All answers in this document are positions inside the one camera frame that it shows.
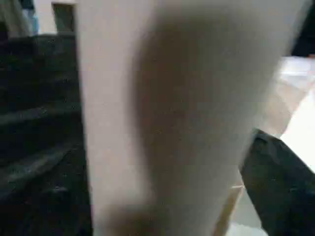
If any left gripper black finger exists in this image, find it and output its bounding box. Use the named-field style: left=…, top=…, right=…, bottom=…
left=239, top=128, right=315, bottom=236

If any white plastic table top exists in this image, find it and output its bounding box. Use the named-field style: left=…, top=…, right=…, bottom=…
left=217, top=55, right=315, bottom=236

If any white plastic table leg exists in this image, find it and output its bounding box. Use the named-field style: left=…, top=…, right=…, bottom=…
left=75, top=0, right=312, bottom=236

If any black plastic mat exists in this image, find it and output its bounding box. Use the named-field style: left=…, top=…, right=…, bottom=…
left=0, top=32, right=94, bottom=236

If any white cabinet with glass doors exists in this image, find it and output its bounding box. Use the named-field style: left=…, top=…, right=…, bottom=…
left=0, top=0, right=78, bottom=36

